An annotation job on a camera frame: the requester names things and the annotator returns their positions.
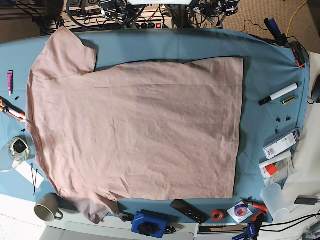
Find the black computer mouse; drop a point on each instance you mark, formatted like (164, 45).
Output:
(315, 93)

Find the blue table cloth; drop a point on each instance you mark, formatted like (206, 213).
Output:
(267, 70)

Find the blue bar clamp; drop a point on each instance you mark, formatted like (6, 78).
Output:
(252, 230)

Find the clear tape roll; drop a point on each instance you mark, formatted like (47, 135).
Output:
(17, 149)

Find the grey ceramic mug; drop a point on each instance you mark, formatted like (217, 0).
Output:
(47, 208)

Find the black cable ties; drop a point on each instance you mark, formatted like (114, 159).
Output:
(34, 173)

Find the black white marker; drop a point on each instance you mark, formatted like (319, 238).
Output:
(279, 94)

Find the orange utility knife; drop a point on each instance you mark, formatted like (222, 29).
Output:
(12, 111)

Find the purple glue tube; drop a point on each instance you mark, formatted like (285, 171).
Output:
(10, 82)

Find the pink T-shirt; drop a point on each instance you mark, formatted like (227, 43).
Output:
(149, 130)

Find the black remote control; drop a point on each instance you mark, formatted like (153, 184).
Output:
(189, 211)

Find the black orange clamp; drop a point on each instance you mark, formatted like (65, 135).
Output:
(298, 53)

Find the white power strip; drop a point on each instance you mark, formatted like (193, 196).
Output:
(84, 21)

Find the black phone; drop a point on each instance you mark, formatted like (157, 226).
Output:
(306, 200)

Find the white paper card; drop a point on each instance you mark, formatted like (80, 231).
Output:
(25, 171)

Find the white paper booklet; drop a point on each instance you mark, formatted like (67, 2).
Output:
(277, 168)

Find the clear plastic screw box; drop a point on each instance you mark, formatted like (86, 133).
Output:
(282, 144)

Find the translucent plastic cup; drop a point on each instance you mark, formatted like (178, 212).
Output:
(274, 200)

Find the red handled pliers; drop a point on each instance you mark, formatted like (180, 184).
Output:
(255, 204)

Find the red tape roll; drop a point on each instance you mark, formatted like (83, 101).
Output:
(217, 215)

